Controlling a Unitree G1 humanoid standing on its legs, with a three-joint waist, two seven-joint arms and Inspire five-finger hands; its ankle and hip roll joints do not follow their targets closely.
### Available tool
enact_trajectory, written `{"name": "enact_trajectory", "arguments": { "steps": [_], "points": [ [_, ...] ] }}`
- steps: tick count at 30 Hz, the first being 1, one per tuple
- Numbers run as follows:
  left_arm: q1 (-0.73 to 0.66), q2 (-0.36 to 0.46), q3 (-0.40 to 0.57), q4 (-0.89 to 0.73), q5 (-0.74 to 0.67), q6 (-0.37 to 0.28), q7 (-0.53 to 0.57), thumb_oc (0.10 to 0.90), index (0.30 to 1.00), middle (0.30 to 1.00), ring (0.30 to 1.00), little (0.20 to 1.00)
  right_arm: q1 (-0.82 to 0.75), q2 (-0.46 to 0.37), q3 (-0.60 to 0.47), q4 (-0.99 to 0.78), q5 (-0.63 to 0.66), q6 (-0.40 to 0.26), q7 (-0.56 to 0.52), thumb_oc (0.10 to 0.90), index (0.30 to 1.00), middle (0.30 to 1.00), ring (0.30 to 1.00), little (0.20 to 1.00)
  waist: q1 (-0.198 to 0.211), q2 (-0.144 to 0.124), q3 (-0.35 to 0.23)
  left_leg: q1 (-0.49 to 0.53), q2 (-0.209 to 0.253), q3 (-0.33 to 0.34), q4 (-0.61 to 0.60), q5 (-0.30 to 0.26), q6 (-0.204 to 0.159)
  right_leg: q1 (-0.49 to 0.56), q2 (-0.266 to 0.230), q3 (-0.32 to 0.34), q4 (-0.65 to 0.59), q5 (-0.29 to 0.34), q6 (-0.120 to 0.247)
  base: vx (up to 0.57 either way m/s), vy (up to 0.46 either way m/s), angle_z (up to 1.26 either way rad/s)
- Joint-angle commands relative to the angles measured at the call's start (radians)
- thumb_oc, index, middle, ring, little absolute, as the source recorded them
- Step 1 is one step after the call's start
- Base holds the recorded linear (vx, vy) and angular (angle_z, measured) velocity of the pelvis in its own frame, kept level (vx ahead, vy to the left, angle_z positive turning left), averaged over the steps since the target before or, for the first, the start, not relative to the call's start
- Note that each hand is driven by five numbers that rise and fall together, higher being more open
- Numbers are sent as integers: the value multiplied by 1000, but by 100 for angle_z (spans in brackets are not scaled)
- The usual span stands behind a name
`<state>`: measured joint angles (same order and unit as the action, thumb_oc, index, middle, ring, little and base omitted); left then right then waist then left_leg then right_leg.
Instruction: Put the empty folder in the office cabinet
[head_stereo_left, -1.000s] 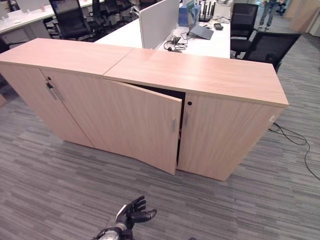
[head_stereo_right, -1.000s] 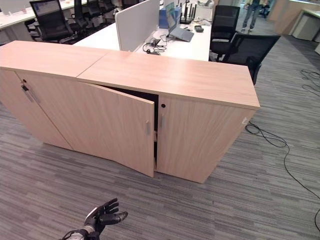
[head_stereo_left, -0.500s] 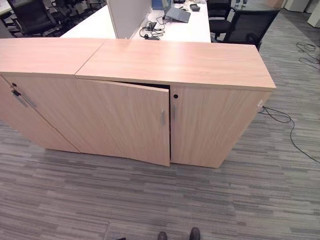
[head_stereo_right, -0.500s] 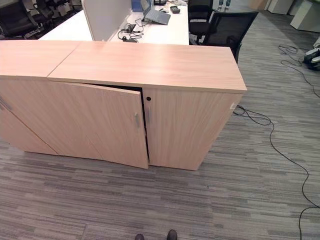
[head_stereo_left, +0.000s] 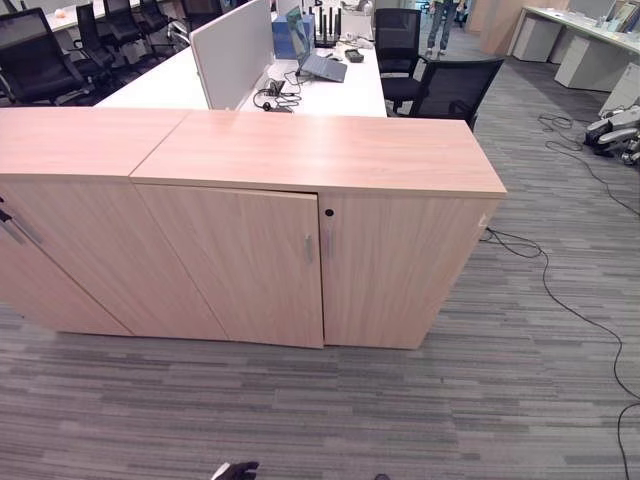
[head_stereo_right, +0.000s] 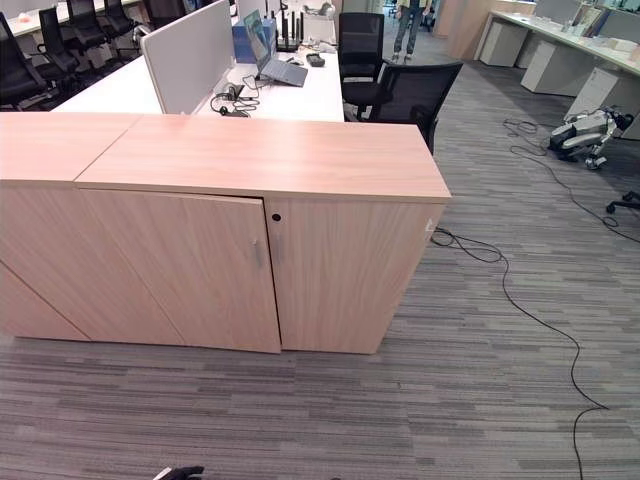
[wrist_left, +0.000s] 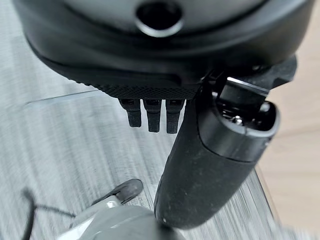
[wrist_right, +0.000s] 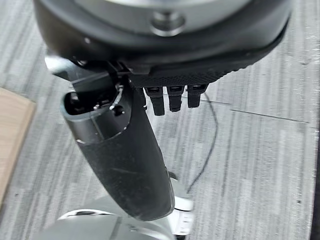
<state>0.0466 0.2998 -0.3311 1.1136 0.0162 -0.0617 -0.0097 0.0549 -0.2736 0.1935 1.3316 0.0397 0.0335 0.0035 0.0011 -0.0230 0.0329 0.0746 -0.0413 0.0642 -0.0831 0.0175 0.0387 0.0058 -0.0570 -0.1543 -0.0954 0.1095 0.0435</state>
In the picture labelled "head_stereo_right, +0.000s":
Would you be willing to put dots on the long white workbench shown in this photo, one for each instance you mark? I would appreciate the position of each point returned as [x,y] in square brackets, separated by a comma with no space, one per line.
[575,32]

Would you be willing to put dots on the white office desk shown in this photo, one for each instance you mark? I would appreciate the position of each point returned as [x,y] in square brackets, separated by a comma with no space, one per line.
[295,95]

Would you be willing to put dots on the grey open laptop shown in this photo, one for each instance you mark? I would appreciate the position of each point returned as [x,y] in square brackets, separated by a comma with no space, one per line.
[280,65]

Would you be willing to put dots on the person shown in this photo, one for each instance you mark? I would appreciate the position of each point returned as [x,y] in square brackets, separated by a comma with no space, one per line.
[409,27]

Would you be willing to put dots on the plain wooden office cabinet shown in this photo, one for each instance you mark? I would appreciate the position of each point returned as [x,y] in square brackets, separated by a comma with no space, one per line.
[45,215]

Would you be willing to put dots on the wooden cabinet door with keyhole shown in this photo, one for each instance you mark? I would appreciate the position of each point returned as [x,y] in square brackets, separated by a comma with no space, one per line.
[345,272]

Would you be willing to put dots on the blue cardboard box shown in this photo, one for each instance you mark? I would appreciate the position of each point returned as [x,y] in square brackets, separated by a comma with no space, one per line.
[245,42]

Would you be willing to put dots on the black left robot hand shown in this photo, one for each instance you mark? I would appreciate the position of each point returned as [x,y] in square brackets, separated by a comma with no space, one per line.
[186,472]

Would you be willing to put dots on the wooden office cabinet with doors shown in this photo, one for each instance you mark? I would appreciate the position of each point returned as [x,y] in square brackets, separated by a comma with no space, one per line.
[260,220]

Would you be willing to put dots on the silver quadruped robot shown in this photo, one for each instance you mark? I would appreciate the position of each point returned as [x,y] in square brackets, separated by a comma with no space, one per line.
[590,132]

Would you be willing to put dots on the black chair base with casters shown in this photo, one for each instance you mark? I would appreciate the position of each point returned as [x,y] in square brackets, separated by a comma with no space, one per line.
[625,201]

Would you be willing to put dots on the black mesh office chair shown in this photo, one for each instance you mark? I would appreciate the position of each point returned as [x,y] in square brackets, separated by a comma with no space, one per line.
[360,45]
[55,45]
[415,97]
[87,22]
[15,65]

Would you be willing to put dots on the black wifi router with antennas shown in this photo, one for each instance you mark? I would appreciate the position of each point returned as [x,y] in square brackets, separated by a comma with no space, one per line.
[290,35]

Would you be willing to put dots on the white drawer pedestal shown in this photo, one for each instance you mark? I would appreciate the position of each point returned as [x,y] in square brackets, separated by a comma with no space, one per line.
[502,44]
[552,70]
[602,92]

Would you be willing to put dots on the small black device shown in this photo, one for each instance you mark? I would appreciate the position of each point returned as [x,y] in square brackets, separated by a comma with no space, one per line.
[316,60]

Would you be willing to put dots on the white desk partition panel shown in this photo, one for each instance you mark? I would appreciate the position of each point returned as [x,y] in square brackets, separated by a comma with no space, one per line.
[187,55]

